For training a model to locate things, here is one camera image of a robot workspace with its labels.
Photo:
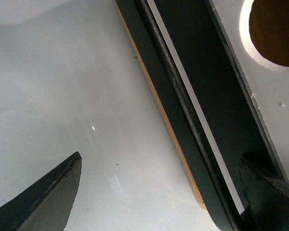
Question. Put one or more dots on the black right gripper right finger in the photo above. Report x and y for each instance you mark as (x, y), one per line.
(267, 196)

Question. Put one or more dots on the wooden drawer cabinet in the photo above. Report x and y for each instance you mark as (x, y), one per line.
(167, 123)

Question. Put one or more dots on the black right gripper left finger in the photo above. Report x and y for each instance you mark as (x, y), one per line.
(45, 205)

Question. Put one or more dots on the white top drawer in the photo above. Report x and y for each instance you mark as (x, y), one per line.
(268, 82)

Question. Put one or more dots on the black drawer handle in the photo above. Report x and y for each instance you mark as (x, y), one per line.
(205, 99)

